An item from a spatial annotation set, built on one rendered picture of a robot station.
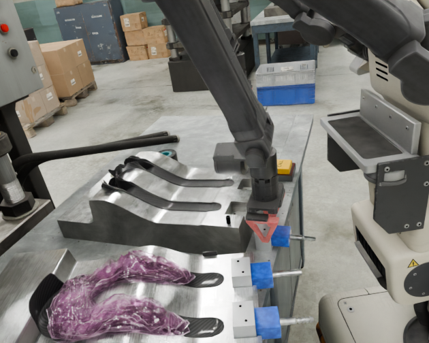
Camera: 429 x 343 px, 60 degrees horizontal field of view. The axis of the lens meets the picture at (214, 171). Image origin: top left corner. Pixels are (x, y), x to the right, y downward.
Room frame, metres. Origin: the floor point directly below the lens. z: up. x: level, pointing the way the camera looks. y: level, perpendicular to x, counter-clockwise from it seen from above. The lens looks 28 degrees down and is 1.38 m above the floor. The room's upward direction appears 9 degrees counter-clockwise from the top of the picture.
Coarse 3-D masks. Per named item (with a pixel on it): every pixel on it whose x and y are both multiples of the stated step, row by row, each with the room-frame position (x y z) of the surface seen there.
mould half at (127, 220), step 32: (160, 160) 0.96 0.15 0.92; (96, 192) 0.95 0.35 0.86; (160, 192) 0.83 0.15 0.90; (192, 192) 0.82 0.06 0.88; (224, 192) 0.79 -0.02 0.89; (64, 224) 0.82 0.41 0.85; (96, 224) 0.78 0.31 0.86; (128, 224) 0.75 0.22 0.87; (160, 224) 0.71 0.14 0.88; (192, 224) 0.68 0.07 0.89; (224, 224) 0.66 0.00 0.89
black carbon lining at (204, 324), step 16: (192, 272) 0.56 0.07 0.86; (208, 272) 0.56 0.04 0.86; (48, 288) 0.54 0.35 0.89; (32, 304) 0.50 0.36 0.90; (48, 304) 0.53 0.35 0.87; (48, 320) 0.49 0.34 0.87; (192, 320) 0.45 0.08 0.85; (208, 320) 0.45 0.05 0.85; (48, 336) 0.45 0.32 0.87; (192, 336) 0.42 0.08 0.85; (208, 336) 0.41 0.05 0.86
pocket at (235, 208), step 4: (232, 204) 0.74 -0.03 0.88; (236, 204) 0.74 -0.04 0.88; (240, 204) 0.74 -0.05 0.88; (244, 204) 0.73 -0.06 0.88; (228, 208) 0.72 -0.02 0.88; (232, 208) 0.74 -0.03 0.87; (236, 208) 0.74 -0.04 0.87; (240, 208) 0.74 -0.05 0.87; (244, 208) 0.73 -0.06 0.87; (228, 212) 0.72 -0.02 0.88; (232, 212) 0.74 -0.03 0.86; (236, 212) 0.73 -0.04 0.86; (240, 212) 0.73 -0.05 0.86; (244, 212) 0.73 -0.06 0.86; (244, 216) 0.70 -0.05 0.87
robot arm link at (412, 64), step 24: (312, 0) 0.47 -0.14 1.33; (336, 0) 0.46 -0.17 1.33; (360, 0) 0.45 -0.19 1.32; (384, 0) 0.46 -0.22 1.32; (336, 24) 0.47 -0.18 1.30; (360, 24) 0.46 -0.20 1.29; (384, 24) 0.45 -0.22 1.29; (408, 24) 0.45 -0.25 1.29; (384, 48) 0.46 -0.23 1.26; (408, 48) 0.44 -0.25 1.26; (408, 72) 0.44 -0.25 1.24; (408, 96) 0.45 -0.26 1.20
